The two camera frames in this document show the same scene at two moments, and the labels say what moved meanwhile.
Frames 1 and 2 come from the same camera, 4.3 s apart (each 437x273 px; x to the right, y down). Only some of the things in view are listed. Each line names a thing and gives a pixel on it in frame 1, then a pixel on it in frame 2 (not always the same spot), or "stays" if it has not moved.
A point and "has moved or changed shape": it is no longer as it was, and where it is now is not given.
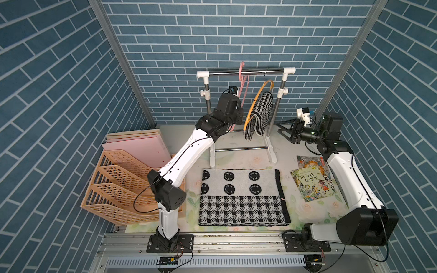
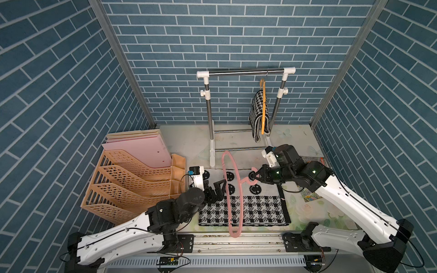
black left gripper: [238, 114] to [219, 195]
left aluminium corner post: [105, 17] stays
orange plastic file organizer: [120, 193] stays
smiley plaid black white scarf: [238, 197] stays
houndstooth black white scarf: [260, 117] has moved or changed shape
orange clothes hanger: [254, 97] to [262, 82]
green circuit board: [169, 260] stays
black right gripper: [294, 137] to [263, 176]
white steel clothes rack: [206, 75] stays
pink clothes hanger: [242, 78] to [241, 180]
